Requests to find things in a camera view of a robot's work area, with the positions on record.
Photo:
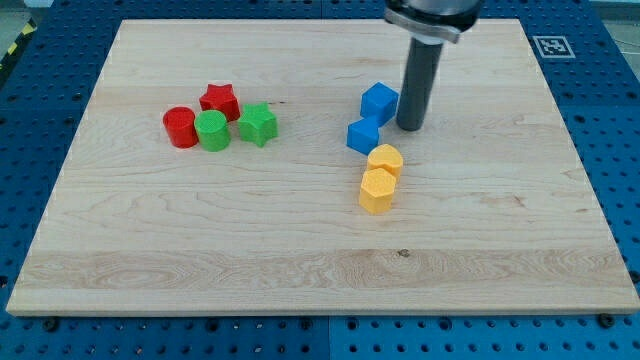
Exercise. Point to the green star block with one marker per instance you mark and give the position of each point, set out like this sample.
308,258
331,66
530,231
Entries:
257,124

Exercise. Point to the white fiducial marker tag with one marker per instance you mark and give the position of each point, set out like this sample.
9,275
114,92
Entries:
553,47

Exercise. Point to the red cylinder block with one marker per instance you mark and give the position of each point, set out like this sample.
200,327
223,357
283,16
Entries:
179,125

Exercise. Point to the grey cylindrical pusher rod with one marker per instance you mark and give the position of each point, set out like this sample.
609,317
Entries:
420,72

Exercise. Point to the yellow hexagon block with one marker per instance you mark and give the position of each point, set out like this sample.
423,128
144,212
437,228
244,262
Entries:
377,190

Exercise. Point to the green cylinder block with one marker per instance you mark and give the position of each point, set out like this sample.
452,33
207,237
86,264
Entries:
212,130

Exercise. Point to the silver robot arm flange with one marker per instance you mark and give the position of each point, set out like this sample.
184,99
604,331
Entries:
433,21

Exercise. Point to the light wooden board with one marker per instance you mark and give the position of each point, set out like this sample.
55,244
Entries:
493,213

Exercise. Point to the blue triangle block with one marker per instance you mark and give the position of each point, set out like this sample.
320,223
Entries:
363,135

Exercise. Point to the blue cube block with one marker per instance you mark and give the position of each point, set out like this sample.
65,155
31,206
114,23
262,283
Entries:
379,102

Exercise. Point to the red star block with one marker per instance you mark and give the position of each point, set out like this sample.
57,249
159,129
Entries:
221,98

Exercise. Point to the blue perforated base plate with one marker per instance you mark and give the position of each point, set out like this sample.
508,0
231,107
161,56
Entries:
41,106

